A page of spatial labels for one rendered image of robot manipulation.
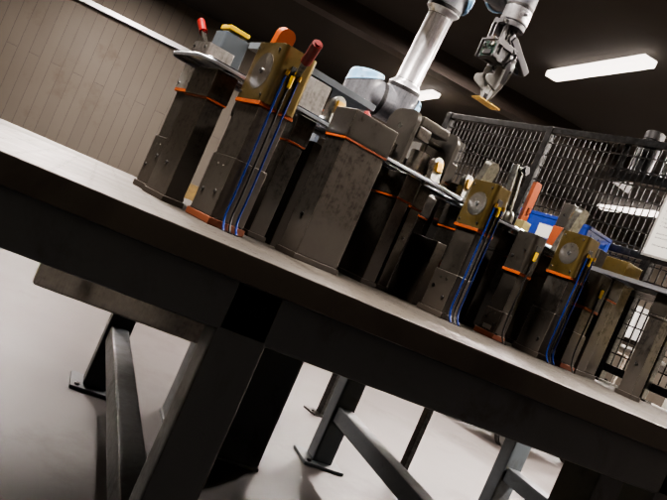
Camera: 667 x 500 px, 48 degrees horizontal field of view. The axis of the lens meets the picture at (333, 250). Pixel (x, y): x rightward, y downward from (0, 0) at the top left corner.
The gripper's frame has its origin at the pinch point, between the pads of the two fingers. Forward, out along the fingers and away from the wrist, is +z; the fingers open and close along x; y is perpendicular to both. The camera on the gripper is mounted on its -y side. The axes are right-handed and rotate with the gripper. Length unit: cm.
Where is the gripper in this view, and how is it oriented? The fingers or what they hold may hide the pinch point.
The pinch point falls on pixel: (487, 96)
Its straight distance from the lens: 210.6
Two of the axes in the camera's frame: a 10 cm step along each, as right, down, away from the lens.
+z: -4.0, 9.2, 0.1
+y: -7.7, -3.3, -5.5
